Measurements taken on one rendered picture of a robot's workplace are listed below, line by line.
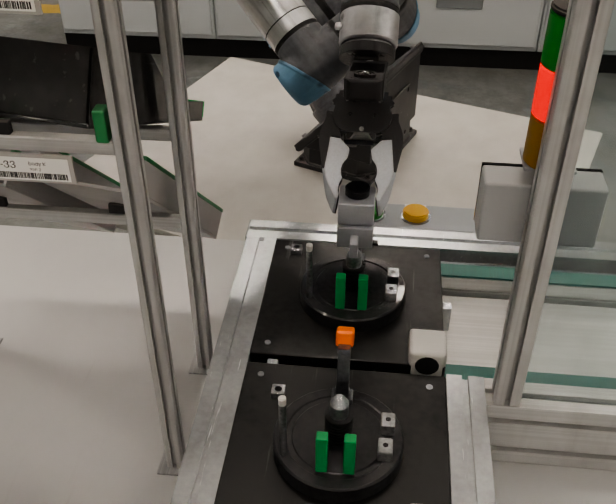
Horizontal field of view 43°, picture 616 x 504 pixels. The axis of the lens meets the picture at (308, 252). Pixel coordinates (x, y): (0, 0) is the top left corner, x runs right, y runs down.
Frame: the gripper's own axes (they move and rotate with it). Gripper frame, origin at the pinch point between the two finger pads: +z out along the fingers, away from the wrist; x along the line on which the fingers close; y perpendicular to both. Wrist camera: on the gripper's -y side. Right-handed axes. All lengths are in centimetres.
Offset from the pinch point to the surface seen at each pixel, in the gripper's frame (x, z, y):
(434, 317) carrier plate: -10.8, 13.1, 8.3
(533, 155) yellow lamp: -17.1, -2.6, -19.7
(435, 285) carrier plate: -11.1, 8.7, 13.3
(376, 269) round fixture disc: -2.9, 7.1, 12.0
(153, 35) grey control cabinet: 117, -124, 291
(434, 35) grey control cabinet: -25, -128, 285
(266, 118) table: 23, -28, 71
